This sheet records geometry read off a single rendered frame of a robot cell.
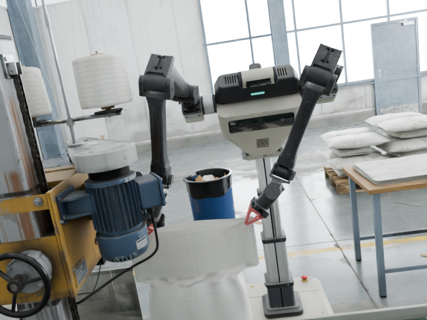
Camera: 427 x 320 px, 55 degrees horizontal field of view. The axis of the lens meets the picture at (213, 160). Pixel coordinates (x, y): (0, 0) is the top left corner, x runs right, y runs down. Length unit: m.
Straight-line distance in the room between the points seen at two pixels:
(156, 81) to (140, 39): 8.38
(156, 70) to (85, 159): 0.40
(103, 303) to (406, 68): 8.94
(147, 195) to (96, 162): 0.18
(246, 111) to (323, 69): 0.56
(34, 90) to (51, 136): 8.82
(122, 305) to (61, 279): 0.94
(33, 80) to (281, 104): 1.02
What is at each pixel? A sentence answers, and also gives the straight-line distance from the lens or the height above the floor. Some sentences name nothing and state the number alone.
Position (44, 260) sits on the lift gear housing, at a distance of 1.23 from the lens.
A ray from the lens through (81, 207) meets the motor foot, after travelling 1.24.
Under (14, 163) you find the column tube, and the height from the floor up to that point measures 1.43.
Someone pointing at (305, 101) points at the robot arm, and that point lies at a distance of 1.39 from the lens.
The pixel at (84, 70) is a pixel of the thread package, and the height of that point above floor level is 1.64.
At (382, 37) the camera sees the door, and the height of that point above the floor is 1.77.
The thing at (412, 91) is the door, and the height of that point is 0.52.
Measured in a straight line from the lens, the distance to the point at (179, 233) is 1.56.
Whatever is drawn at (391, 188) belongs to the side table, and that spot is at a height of 0.74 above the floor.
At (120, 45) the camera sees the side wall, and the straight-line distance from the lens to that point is 9.81.
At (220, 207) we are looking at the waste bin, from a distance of 3.79.
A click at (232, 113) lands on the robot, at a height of 1.39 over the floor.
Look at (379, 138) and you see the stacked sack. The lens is 4.92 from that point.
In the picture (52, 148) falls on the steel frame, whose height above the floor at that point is 0.42.
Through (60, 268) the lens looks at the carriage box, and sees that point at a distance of 1.25.
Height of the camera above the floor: 1.58
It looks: 12 degrees down
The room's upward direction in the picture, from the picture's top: 9 degrees counter-clockwise
